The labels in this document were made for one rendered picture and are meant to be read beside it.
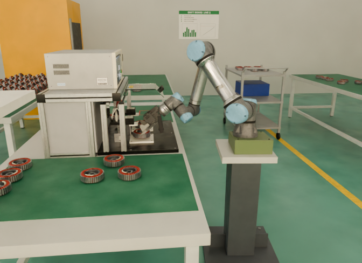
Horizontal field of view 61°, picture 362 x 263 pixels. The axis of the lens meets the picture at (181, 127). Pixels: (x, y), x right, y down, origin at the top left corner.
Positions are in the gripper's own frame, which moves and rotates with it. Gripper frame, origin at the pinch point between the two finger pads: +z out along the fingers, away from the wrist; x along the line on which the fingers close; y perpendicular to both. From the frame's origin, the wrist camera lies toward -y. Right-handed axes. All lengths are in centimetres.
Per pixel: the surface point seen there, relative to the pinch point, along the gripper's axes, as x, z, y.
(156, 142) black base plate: 5.9, -5.1, -9.6
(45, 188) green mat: 58, 36, 22
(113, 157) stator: 30.0, 13.3, 6.0
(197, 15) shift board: -532, -153, 2
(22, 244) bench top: 97, 33, 18
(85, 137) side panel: 20.6, 19.8, 23.2
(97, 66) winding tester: 8.2, -10.2, 47.6
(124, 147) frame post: 19.6, 8.1, 4.2
